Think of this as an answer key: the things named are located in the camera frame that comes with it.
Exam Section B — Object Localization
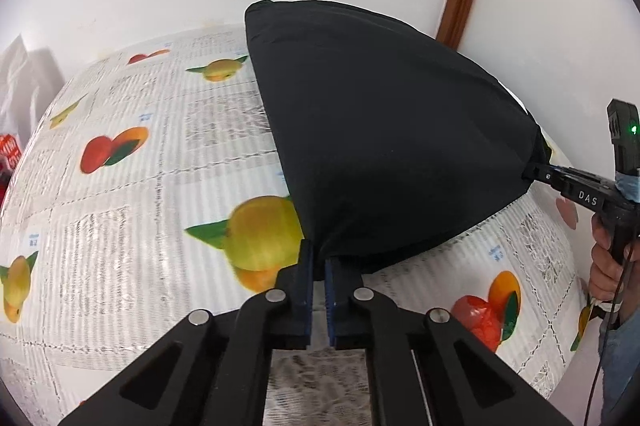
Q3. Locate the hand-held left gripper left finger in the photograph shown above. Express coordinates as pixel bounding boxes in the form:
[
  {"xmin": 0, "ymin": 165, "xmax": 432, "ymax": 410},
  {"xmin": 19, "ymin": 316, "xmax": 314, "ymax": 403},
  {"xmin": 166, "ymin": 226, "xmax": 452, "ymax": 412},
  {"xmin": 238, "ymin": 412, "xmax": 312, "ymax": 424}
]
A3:
[{"xmin": 57, "ymin": 238, "xmax": 315, "ymax": 426}]

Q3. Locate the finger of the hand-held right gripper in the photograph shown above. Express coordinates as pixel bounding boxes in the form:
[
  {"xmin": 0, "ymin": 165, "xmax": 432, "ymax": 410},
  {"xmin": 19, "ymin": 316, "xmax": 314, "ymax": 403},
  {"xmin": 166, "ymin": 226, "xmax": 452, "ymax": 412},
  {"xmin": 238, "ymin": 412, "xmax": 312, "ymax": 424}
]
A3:
[{"xmin": 522, "ymin": 161, "xmax": 568, "ymax": 188}]

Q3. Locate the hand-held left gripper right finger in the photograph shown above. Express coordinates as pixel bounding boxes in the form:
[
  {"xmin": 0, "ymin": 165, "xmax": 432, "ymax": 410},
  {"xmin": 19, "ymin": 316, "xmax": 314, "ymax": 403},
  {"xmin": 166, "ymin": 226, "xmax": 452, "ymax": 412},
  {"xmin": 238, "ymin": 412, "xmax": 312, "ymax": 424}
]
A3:
[{"xmin": 324, "ymin": 256, "xmax": 573, "ymax": 426}]

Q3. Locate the black white blue jacket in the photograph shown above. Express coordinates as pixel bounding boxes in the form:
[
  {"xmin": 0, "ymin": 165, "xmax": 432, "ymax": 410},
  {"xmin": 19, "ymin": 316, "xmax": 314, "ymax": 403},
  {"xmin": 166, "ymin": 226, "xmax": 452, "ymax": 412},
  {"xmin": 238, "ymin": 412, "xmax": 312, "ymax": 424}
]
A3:
[{"xmin": 243, "ymin": 0, "xmax": 551, "ymax": 274}]

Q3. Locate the person's right forearm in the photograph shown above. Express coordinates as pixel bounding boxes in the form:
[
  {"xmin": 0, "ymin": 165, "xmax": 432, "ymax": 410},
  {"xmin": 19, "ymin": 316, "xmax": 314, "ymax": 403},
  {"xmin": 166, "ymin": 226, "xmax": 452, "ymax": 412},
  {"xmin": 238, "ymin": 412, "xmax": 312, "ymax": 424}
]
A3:
[{"xmin": 597, "ymin": 298, "xmax": 640, "ymax": 426}]

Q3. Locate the person's right hand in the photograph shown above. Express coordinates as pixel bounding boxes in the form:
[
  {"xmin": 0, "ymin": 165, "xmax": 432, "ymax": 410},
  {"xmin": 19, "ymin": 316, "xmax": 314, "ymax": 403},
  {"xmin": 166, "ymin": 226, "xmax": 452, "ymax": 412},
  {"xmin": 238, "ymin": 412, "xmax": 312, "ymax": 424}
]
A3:
[{"xmin": 587, "ymin": 211, "xmax": 640, "ymax": 307}]

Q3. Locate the fruit print bed sheet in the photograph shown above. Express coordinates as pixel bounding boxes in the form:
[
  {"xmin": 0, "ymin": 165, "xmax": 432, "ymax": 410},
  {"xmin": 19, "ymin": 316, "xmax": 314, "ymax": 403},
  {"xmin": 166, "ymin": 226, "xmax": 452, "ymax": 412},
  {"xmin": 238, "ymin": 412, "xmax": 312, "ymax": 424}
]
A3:
[{"xmin": 0, "ymin": 23, "xmax": 593, "ymax": 426}]

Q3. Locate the red paper bag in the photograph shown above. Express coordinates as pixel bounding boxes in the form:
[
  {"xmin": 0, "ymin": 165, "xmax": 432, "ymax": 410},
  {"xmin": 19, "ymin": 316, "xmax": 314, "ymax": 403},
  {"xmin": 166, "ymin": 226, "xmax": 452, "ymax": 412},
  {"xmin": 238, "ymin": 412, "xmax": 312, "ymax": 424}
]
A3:
[{"xmin": 0, "ymin": 133, "xmax": 21, "ymax": 207}]

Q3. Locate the white plastic bag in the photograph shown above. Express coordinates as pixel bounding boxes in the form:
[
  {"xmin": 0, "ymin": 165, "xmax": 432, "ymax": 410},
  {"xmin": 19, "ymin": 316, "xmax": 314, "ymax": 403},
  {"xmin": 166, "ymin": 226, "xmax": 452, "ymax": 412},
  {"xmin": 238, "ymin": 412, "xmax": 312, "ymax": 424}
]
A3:
[{"xmin": 0, "ymin": 33, "xmax": 66, "ymax": 142}]

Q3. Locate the black cable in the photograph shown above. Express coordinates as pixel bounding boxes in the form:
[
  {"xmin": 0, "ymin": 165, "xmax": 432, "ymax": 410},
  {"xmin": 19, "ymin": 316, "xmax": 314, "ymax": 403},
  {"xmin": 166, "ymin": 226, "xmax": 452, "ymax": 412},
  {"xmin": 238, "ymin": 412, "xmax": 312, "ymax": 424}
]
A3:
[{"xmin": 582, "ymin": 256, "xmax": 632, "ymax": 426}]

